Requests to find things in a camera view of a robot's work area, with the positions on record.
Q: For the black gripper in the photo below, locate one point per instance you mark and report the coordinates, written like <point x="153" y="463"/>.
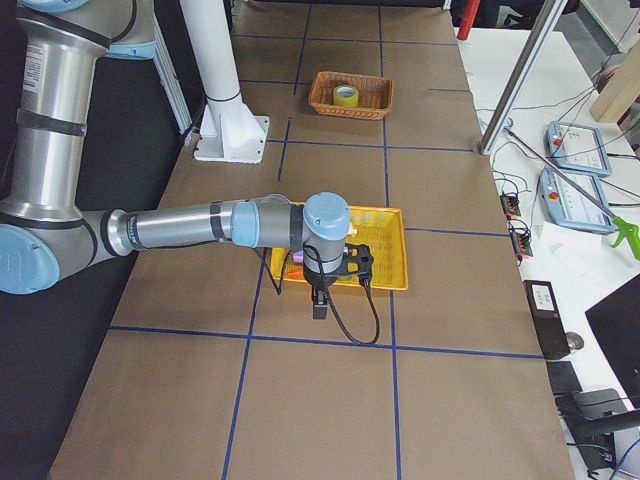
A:
<point x="318" y="280"/>

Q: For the yellow tape roll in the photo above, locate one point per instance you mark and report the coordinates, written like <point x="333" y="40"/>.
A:
<point x="345" y="96"/>

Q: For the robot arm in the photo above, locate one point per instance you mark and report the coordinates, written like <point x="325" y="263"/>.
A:
<point x="75" y="191"/>

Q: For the yellow plastic woven basket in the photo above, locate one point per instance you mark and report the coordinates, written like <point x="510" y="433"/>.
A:
<point x="382" y="230"/>

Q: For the brown wicker basket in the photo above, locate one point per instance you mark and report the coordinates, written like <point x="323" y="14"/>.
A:
<point x="375" y="95"/>

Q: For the toy orange carrot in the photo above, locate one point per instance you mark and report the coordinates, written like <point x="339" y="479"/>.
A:
<point x="295" y="275"/>

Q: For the purple foam cube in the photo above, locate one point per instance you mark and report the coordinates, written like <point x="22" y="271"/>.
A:
<point x="298" y="257"/>

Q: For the black box with label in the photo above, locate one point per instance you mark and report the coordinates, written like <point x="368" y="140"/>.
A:
<point x="546" y="318"/>

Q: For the near teach pendant tablet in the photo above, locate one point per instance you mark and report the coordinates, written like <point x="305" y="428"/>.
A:
<point x="568" y="208"/>

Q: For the teach pendant tablet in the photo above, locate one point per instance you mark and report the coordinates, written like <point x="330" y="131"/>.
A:
<point x="568" y="208"/>
<point x="578" y="148"/>

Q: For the black monitor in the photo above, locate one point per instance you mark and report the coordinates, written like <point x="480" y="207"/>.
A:
<point x="614" y="321"/>

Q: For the far teach pendant tablet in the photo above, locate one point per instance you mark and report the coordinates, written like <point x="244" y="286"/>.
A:
<point x="578" y="148"/>

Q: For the red cylinder object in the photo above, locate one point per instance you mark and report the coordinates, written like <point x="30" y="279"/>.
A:
<point x="468" y="19"/>

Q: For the wooden board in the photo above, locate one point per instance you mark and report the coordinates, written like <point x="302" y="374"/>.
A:
<point x="620" y="92"/>

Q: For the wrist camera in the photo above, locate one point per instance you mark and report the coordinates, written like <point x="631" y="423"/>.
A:
<point x="357" y="261"/>

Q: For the white pillar mount base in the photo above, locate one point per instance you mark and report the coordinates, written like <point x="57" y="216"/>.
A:
<point x="229" y="131"/>

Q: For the aluminium frame post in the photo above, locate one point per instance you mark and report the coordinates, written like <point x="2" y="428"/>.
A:
<point x="544" y="25"/>

